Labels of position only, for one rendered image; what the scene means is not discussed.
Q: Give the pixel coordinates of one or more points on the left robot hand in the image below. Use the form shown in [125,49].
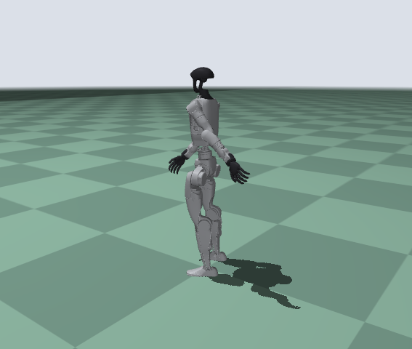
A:
[236,170]

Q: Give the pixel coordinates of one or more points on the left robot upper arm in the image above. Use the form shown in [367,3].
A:
[195,110]

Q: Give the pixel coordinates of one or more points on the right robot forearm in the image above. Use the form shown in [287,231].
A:
[191,149]

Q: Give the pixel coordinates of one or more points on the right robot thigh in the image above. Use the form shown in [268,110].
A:
[208,190]

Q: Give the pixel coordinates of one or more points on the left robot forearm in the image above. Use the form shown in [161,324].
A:
[215,143]

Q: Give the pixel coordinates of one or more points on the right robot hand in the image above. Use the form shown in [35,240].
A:
[178,161]

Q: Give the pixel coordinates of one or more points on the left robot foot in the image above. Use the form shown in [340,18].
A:
[201,272]

